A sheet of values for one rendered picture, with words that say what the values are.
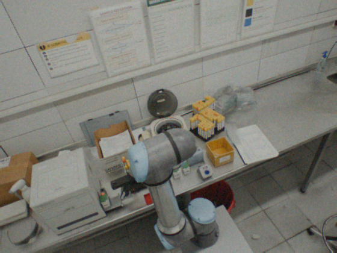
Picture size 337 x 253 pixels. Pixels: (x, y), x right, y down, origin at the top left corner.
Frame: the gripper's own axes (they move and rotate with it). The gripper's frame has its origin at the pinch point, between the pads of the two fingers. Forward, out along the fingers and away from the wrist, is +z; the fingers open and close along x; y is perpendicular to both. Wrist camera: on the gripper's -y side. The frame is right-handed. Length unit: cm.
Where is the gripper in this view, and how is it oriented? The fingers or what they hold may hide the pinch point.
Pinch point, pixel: (121, 198)
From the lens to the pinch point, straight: 141.1
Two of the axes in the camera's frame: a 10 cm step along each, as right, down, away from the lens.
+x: -3.6, -5.8, 7.3
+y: 8.6, 0.9, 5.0
